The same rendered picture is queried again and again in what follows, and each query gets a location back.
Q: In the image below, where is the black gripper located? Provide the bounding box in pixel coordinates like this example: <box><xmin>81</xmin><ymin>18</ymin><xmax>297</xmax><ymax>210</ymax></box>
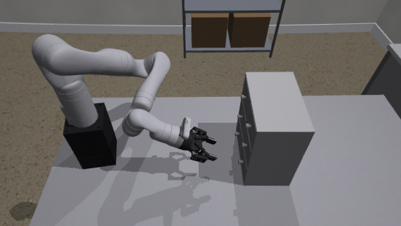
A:
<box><xmin>178</xmin><ymin>127</ymin><xmax>217</xmax><ymax>163</ymax></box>

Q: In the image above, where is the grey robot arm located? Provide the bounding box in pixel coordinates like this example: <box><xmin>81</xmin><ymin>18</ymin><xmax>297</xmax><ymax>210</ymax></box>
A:
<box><xmin>32</xmin><ymin>34</ymin><xmax>191</xmax><ymax>148</ymax></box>

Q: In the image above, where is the grey chest of drawers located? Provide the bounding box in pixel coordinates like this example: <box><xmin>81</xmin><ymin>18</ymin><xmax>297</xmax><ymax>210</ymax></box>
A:
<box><xmin>243</xmin><ymin>72</ymin><xmax>315</xmax><ymax>186</ymax></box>

